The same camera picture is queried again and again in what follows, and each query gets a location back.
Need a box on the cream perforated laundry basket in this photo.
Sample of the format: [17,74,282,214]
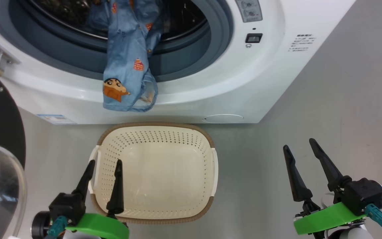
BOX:
[88,122,219,224]

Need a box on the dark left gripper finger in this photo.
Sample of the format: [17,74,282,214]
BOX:
[72,160,96,203]
[106,159,124,218]

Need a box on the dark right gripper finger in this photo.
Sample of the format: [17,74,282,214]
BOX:
[283,145,313,211]
[309,138,352,203]

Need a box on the blue cartoon print garment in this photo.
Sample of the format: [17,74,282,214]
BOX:
[87,0,165,112]

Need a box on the grey instruction sticker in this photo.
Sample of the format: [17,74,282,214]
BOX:
[235,0,263,23]

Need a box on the metal door hinge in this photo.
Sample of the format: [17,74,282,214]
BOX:
[0,50,12,78]

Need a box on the blue energy label sticker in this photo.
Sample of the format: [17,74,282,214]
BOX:
[37,115,77,125]

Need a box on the grey rubber door gasket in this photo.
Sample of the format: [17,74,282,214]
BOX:
[9,0,234,82]

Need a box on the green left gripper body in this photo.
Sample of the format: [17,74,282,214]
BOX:
[66,213,130,239]

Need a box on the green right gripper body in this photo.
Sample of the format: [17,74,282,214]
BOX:
[293,202,367,239]

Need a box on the teal left camera cable plug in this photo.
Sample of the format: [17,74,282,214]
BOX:
[45,216,68,239]

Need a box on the white front-load washing machine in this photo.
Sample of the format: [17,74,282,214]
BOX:
[0,0,357,125]

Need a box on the perforated steel washer drum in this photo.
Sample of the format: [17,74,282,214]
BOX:
[29,0,208,42]

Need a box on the round white filter cover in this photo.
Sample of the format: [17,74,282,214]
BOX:
[203,114,244,124]

